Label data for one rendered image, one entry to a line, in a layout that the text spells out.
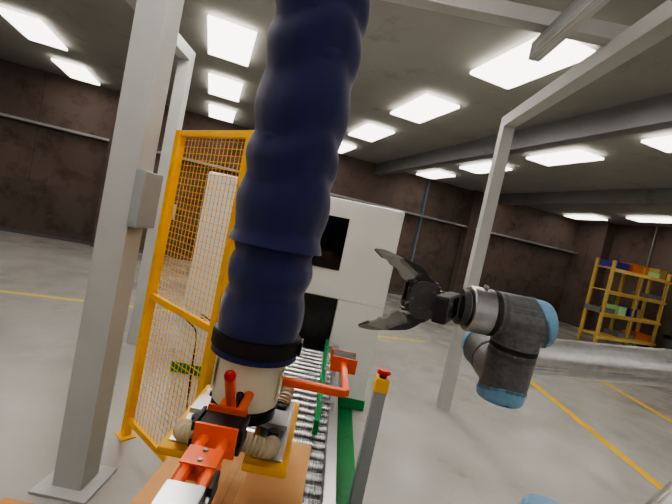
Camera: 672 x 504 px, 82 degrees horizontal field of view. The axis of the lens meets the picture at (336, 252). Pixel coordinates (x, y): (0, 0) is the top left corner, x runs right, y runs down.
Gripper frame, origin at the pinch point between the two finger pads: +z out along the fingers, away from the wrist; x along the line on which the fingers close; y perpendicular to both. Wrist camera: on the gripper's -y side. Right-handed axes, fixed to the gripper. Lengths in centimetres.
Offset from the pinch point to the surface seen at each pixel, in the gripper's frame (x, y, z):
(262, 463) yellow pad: -44.6, 10.8, 13.0
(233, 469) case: -63, 34, 22
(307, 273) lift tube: -2.4, 22.9, 12.3
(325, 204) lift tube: 15.0, 21.5, 11.4
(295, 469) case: -63, 40, 5
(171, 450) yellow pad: -45, 10, 33
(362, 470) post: -105, 114, -30
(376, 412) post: -74, 114, -31
